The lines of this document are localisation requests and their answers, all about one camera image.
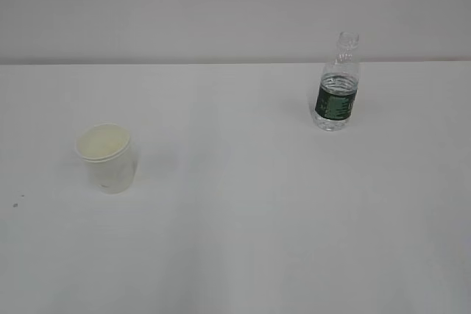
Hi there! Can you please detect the clear green-label water bottle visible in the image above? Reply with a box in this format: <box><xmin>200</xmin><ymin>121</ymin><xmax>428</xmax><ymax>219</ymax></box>
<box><xmin>310</xmin><ymin>32</ymin><xmax>360</xmax><ymax>132</ymax></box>

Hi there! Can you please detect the white paper cup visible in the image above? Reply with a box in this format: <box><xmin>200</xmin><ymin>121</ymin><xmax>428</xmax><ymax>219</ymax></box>
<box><xmin>75</xmin><ymin>124</ymin><xmax>137</xmax><ymax>194</ymax></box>

